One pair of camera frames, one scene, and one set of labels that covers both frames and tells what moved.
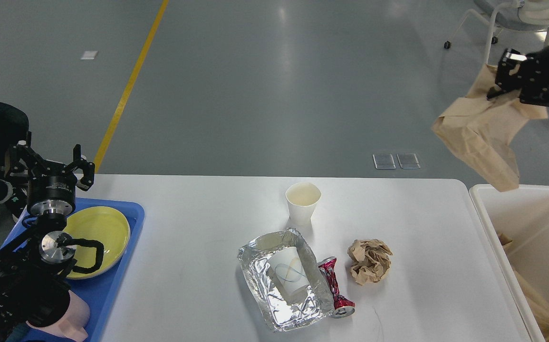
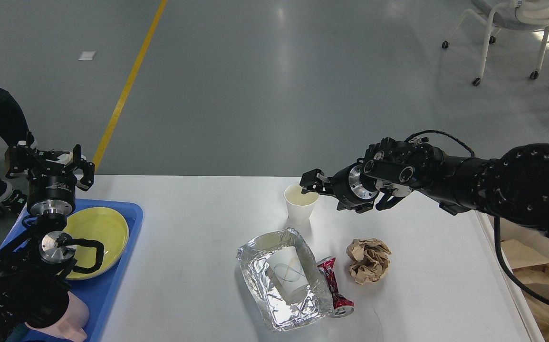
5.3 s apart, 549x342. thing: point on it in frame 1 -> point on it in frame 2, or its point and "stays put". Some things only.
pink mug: x=71 y=325 stays put
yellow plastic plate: x=102 y=223 stays put
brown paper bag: x=481 y=130 -> x=535 y=271
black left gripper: x=52 y=195 stays put
